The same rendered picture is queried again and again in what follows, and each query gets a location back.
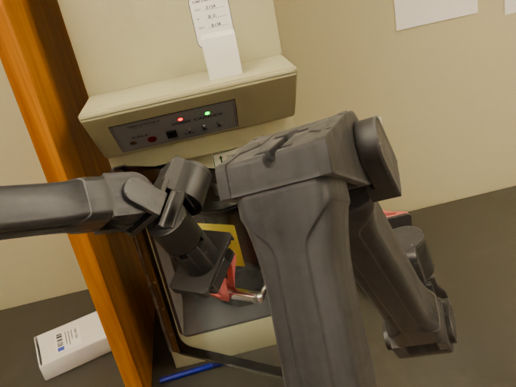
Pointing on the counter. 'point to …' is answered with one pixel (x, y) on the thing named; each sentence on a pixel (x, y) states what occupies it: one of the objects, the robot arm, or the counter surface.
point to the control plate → (127, 133)
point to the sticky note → (230, 241)
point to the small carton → (221, 54)
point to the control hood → (195, 100)
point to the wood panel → (51, 137)
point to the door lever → (247, 294)
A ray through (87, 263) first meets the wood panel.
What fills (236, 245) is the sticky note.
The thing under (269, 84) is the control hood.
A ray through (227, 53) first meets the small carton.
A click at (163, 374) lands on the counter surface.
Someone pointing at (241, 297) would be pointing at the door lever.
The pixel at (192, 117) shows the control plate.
